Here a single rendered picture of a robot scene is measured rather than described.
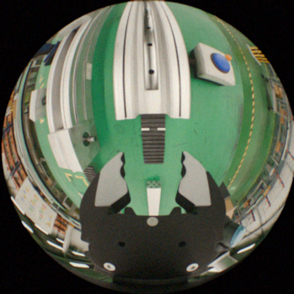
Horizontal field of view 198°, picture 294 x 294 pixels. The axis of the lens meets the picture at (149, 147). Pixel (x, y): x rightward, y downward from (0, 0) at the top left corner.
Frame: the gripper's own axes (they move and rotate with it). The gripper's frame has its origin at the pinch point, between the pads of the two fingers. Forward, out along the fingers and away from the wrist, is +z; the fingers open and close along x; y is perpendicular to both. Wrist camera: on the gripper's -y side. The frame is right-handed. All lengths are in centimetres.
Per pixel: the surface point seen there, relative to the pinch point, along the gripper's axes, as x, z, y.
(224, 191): 45, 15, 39
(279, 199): 751, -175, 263
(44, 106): -32.9, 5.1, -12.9
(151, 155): -0.4, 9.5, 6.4
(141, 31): -1.5, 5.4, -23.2
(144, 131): -1.8, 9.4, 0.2
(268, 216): 752, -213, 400
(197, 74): 9.3, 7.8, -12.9
